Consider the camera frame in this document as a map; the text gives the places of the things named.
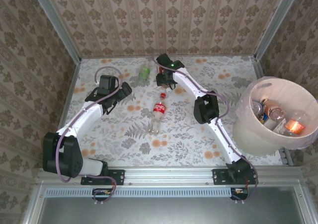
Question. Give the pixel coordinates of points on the green label plastic bottle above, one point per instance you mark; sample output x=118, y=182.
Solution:
x=144, y=73

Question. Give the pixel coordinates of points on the Coca-Cola plastic bottle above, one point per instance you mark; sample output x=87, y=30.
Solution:
x=159, y=108

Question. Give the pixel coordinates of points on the brown drink plastic bottle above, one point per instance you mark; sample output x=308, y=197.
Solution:
x=273, y=109

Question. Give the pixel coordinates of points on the orange label orange cap bottle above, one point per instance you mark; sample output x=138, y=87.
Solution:
x=294, y=127

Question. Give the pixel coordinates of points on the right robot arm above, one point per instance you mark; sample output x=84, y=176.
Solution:
x=223, y=138

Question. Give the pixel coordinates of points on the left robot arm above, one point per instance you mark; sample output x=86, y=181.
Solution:
x=82, y=117

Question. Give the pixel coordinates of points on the round beige bin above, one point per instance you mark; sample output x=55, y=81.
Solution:
x=285, y=92

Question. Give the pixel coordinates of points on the floral tablecloth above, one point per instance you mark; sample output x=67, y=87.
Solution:
x=174, y=157

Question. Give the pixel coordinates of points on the grey metal tray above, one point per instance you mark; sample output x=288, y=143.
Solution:
x=161, y=211

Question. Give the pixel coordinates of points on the left aluminium side rail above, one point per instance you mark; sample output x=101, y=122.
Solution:
x=70, y=87

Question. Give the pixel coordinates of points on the left aluminium frame post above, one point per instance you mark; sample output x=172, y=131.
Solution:
x=57, y=22

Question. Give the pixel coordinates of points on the aluminium frame post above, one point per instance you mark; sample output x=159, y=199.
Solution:
x=57, y=22
x=275, y=22

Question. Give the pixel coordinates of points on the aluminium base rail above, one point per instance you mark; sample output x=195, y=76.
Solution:
x=169, y=175

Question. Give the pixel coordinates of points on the right aluminium frame post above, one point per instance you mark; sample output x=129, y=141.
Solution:
x=275, y=22

